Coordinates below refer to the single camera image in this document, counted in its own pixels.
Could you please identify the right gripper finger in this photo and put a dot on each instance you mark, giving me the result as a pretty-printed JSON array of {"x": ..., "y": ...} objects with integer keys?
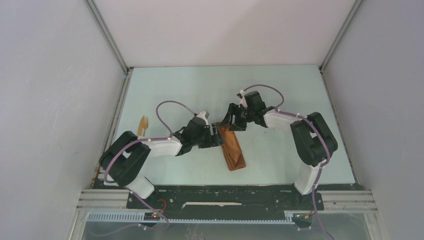
[
  {"x": 228, "y": 118},
  {"x": 238, "y": 124}
]

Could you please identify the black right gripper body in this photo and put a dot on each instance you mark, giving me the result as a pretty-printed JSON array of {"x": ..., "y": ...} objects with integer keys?
[{"x": 248, "y": 112}]

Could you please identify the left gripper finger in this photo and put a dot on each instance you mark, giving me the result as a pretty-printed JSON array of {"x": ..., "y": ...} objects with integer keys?
[
  {"x": 215, "y": 135},
  {"x": 208, "y": 144}
]

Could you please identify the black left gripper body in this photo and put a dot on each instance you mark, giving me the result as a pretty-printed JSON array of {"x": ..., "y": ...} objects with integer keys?
[{"x": 205, "y": 133}]

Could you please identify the orange cloth napkin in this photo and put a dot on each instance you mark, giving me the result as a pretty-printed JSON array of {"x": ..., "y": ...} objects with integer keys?
[{"x": 231, "y": 148}]

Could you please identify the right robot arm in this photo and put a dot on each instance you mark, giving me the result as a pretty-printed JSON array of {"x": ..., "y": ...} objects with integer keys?
[{"x": 313, "y": 139}]

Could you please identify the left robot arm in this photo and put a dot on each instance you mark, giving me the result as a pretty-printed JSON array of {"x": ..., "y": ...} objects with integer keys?
[{"x": 124, "y": 159}]

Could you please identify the wooden fork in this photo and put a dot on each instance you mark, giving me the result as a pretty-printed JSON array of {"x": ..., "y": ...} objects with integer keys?
[{"x": 143, "y": 126}]

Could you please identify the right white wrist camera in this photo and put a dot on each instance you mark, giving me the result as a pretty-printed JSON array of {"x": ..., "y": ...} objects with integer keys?
[{"x": 242, "y": 99}]

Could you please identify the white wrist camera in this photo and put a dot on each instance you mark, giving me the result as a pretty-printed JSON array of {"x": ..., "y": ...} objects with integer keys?
[
  {"x": 242, "y": 99},
  {"x": 204, "y": 116}
]

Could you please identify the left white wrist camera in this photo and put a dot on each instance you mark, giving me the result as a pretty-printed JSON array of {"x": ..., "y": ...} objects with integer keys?
[{"x": 204, "y": 116}]

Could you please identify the left aluminium frame post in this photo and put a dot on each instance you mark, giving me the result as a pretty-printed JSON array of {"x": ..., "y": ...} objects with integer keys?
[{"x": 107, "y": 35}]

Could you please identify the aluminium frame post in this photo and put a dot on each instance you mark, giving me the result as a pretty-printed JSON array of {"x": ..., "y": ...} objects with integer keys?
[
  {"x": 341, "y": 33},
  {"x": 107, "y": 35}
]

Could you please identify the white cable duct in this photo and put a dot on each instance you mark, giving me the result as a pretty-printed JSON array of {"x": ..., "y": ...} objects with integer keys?
[{"x": 149, "y": 217}]

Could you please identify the right aluminium frame post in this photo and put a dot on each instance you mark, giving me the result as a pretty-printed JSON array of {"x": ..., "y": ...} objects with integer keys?
[{"x": 341, "y": 33}]

